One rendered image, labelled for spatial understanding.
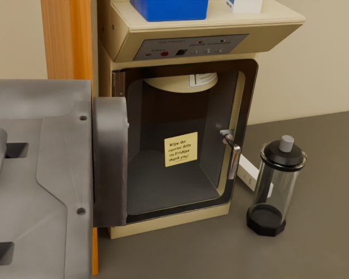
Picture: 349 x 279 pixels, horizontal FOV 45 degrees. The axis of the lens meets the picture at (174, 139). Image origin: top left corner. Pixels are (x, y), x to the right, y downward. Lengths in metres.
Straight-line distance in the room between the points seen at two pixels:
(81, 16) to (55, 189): 0.51
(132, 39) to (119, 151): 0.49
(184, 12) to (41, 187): 0.54
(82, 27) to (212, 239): 0.64
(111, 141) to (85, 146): 0.03
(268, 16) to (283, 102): 0.90
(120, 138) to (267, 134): 1.34
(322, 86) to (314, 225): 0.67
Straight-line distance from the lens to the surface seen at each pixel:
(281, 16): 0.78
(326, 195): 1.32
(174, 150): 0.93
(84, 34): 0.67
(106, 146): 0.20
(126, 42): 0.69
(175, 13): 0.68
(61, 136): 0.18
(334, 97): 1.79
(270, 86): 1.56
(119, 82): 0.80
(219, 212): 1.14
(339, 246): 1.18
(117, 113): 0.20
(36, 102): 0.20
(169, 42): 0.72
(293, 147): 1.03
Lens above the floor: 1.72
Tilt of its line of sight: 33 degrees down
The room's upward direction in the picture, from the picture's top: 6 degrees clockwise
